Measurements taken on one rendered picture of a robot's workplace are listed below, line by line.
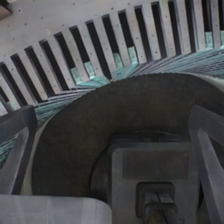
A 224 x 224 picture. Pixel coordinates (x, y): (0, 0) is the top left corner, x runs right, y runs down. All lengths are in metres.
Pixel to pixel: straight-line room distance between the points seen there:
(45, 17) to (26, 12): 0.03
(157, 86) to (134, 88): 0.15
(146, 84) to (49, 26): 1.10
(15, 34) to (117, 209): 1.09
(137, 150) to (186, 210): 0.46
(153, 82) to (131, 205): 0.76
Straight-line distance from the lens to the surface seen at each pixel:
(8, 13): 0.35
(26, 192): 1.56
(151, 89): 1.38
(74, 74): 0.32
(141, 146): 1.13
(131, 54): 0.31
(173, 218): 1.02
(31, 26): 0.34
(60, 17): 0.33
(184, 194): 1.28
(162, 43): 0.34
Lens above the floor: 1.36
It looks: 83 degrees down
